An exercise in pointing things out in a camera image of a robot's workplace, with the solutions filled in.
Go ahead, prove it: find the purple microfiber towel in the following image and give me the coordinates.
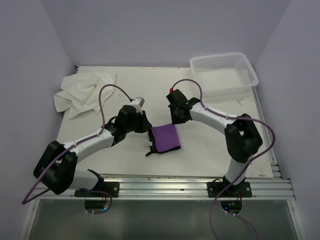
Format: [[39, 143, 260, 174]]
[[145, 123, 181, 157]]

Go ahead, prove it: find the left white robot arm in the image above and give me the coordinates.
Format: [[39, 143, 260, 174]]
[[33, 104, 152, 195]]

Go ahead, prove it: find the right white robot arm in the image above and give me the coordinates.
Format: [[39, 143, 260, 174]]
[[166, 89, 263, 197]]

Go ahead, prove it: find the white perforated plastic basket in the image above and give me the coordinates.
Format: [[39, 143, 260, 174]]
[[189, 52, 259, 97]]

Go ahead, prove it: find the white crumpled towel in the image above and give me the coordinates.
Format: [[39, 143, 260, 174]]
[[53, 72, 117, 120]]

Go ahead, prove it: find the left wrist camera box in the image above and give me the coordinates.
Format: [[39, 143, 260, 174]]
[[129, 97, 145, 113]]

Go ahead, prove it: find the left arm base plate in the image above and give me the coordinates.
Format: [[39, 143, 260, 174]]
[[74, 181, 120, 198]]

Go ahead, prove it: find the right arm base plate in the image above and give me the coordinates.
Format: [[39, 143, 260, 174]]
[[206, 178, 253, 198]]

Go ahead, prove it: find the aluminium mounting rail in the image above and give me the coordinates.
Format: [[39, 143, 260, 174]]
[[32, 174, 296, 201]]

